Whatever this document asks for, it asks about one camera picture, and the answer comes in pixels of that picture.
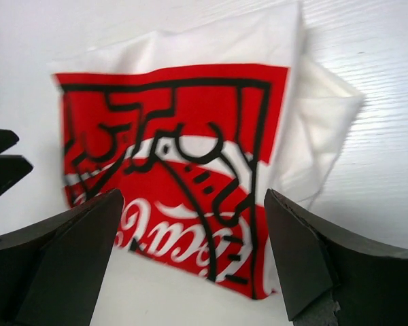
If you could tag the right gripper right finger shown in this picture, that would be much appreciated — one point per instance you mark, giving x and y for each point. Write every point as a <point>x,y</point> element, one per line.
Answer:
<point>332,276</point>

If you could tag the white t-shirt red print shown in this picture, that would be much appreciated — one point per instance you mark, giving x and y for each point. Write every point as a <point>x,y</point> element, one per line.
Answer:
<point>193,128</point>

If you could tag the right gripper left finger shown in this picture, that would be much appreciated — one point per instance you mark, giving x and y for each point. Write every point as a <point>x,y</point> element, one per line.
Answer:
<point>51,272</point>

